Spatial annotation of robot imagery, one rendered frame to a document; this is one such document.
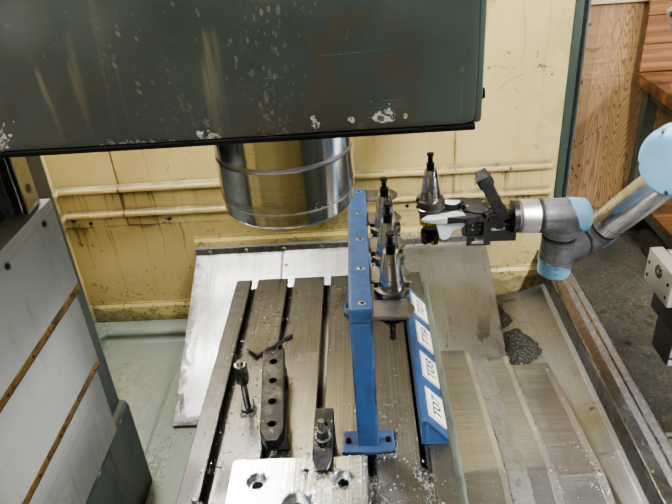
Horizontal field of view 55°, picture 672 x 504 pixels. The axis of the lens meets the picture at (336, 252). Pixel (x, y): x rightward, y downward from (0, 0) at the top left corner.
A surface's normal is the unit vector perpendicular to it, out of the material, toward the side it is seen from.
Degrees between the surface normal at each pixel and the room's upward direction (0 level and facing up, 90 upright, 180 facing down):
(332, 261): 24
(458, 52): 90
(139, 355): 0
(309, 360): 0
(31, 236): 92
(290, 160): 90
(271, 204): 90
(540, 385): 8
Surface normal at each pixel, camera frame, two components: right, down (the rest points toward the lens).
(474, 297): -0.07, -0.58
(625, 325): -0.07, -0.86
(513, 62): -0.05, 0.50
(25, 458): 1.00, -0.04
